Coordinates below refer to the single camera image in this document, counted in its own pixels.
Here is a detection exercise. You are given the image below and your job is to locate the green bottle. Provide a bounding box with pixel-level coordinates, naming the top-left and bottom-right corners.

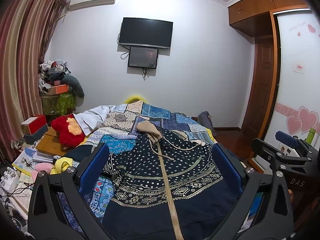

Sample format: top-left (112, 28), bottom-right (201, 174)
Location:
top-left (305, 127), bottom-right (316, 145)

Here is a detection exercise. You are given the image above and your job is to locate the red plush toy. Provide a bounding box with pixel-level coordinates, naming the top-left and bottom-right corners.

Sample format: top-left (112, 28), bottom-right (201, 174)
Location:
top-left (51, 114), bottom-right (85, 148)

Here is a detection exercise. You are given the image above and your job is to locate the navy patterned hooded garment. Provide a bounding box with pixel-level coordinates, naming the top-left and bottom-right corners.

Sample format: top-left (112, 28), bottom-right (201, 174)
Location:
top-left (102, 121), bottom-right (240, 239)

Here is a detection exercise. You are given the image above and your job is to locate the green cloth covered stand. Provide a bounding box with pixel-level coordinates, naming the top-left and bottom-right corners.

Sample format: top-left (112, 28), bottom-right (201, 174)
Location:
top-left (41, 92), bottom-right (76, 115)

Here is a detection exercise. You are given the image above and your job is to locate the grey backpack on floor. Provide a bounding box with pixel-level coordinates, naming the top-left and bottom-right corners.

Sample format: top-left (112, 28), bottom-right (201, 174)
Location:
top-left (197, 111), bottom-right (216, 136)

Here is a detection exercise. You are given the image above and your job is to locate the red striped curtain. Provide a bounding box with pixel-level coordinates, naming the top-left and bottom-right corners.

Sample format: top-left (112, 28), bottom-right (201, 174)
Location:
top-left (1, 0), bottom-right (67, 161)

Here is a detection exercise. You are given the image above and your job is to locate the brown wooden door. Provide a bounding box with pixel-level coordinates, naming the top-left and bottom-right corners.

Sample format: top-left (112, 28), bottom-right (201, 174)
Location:
top-left (241, 36), bottom-right (274, 140)

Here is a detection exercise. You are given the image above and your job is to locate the wooden bedside table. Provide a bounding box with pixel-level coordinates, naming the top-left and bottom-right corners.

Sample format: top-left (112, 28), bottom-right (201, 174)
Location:
top-left (36, 127), bottom-right (70, 156)

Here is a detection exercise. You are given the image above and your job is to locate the pile of clothes on stand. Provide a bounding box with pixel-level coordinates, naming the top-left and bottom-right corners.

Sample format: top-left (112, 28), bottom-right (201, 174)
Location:
top-left (37, 60), bottom-right (85, 99)

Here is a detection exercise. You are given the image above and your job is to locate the orange shoe box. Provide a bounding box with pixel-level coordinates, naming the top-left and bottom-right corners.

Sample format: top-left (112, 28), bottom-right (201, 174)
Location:
top-left (48, 85), bottom-right (69, 95)

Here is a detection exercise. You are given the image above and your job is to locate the small black wall monitor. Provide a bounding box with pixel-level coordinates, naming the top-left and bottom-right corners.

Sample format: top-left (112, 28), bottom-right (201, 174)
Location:
top-left (128, 46), bottom-right (158, 69)

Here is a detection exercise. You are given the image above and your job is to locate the white shirt on bed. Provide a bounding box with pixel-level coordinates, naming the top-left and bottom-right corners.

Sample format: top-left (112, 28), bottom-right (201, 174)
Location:
top-left (74, 106), bottom-right (110, 135)

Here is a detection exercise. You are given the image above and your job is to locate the brown wooden wardrobe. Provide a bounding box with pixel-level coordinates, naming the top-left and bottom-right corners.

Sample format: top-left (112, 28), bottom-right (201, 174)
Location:
top-left (228, 0), bottom-right (309, 38)

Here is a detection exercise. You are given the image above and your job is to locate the dark grey box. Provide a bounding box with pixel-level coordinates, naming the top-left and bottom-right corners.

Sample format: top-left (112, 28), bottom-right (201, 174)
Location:
top-left (24, 124), bottom-right (48, 145)

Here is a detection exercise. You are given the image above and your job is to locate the blue patchwork bedspread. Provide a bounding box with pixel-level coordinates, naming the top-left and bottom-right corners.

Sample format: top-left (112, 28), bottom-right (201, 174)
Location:
top-left (57, 100), bottom-right (218, 233)

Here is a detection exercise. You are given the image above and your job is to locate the black wall television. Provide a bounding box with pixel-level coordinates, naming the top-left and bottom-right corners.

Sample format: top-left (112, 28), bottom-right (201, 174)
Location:
top-left (119, 17), bottom-right (173, 49)

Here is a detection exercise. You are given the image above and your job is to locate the yellow pillow at headboard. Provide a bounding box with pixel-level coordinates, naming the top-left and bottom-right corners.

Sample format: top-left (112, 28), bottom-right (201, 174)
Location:
top-left (125, 95), bottom-right (146, 103)

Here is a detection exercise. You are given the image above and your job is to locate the red and white box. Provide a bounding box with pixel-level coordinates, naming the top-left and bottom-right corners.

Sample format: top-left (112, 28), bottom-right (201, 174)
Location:
top-left (21, 115), bottom-right (47, 135)

